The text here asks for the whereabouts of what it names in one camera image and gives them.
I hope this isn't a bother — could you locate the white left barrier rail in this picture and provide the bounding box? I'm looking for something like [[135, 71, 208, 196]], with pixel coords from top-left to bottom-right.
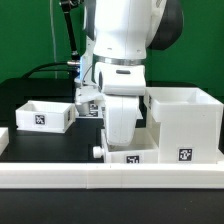
[[0, 127, 9, 155]]

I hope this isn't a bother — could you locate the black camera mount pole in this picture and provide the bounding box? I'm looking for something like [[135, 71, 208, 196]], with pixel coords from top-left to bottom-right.
[[59, 0, 80, 60]]

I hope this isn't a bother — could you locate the white drawer cabinet frame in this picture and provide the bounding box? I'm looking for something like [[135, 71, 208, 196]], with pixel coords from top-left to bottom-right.
[[144, 87, 223, 164]]

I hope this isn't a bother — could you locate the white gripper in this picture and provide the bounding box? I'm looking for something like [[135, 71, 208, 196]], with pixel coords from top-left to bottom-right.
[[75, 62, 146, 146]]

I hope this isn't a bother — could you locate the black cable bundle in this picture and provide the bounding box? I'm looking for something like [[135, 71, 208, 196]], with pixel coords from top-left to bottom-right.
[[21, 61, 82, 80]]

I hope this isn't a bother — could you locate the white thin cable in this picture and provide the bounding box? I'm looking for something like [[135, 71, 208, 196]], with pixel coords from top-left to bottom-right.
[[49, 0, 59, 80]]

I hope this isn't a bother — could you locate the white drawer box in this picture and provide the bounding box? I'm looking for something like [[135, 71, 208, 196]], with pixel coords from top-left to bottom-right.
[[93, 128, 158, 164], [15, 100, 75, 133]]

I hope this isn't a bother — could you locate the white barrier rail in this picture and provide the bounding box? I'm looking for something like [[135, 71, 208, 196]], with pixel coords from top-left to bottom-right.
[[0, 127, 9, 155], [0, 163, 224, 189]]

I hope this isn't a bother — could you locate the white front barrier rail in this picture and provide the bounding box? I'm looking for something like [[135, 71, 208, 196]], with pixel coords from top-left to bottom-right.
[[0, 163, 224, 189]]

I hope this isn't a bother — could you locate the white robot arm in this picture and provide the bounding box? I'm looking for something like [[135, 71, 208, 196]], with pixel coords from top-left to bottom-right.
[[75, 0, 184, 146]]

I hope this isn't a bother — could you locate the white front drawer box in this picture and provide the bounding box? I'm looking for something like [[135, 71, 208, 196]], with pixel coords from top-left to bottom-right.
[[93, 128, 158, 164]]

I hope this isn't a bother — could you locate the white marker tag sheet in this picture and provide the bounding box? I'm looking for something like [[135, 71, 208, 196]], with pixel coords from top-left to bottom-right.
[[75, 103, 145, 120]]

